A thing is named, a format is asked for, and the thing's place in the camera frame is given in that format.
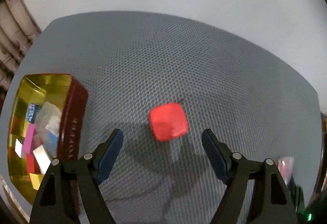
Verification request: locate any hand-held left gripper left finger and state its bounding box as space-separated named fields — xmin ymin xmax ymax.
xmin=29 ymin=129 xmax=124 ymax=224

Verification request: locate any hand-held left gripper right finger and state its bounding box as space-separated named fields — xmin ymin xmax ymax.
xmin=201 ymin=129 xmax=299 ymax=224

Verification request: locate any red tin box gold inside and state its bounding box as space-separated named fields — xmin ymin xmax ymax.
xmin=7 ymin=74 xmax=89 ymax=215

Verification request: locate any red cube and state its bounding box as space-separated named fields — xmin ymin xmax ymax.
xmin=149 ymin=103 xmax=189 ymax=142

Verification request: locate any tan long box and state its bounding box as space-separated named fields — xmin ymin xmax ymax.
xmin=33 ymin=145 xmax=52 ymax=173

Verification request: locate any red block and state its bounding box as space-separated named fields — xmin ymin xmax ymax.
xmin=26 ymin=154 xmax=41 ymax=175

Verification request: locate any pink block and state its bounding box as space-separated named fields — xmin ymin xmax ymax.
xmin=22 ymin=124 xmax=36 ymax=155

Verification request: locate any blue patterned small case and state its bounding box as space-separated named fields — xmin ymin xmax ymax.
xmin=26 ymin=103 xmax=43 ymax=123

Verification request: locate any grey honeycomb mat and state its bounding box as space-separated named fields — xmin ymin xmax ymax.
xmin=0 ymin=11 xmax=322 ymax=224

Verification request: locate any beige patterned curtain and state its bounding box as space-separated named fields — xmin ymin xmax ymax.
xmin=0 ymin=0 xmax=43 ymax=92

